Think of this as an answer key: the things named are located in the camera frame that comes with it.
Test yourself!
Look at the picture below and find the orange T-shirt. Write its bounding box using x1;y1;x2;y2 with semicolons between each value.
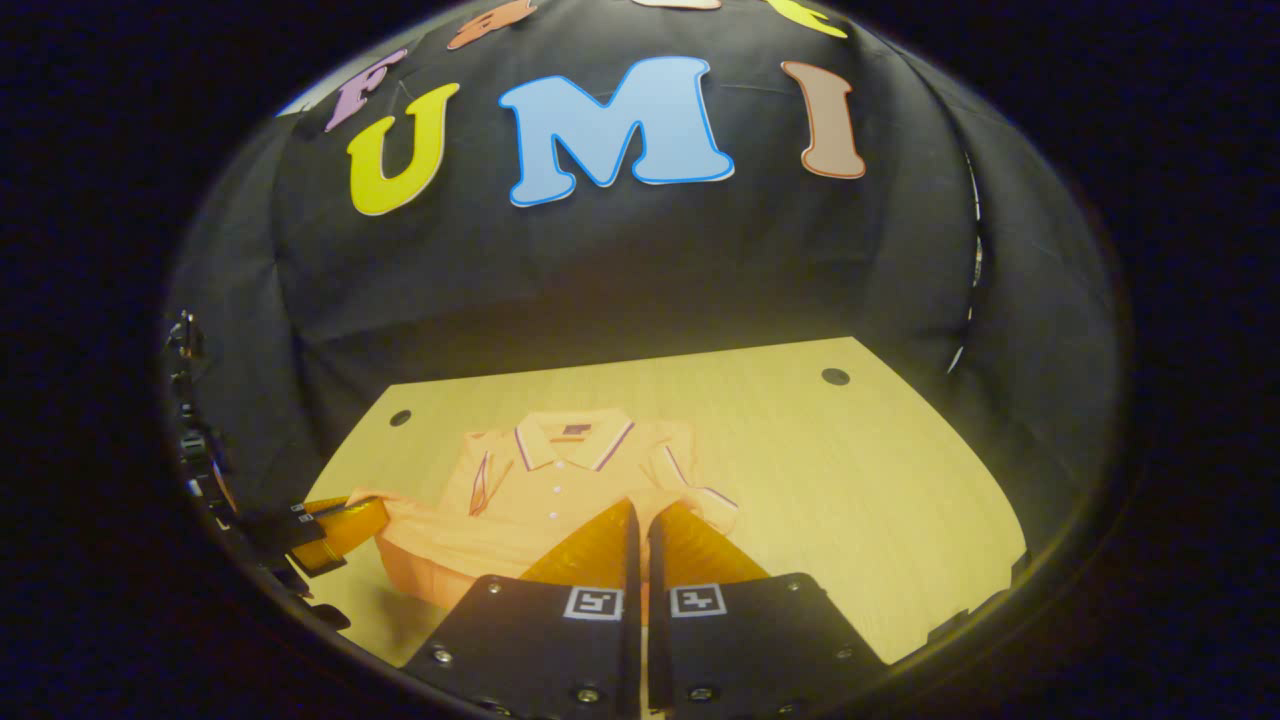
345;407;741;611

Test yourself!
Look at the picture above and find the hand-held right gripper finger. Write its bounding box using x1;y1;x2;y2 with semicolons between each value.
400;498;641;719
647;500;891;716

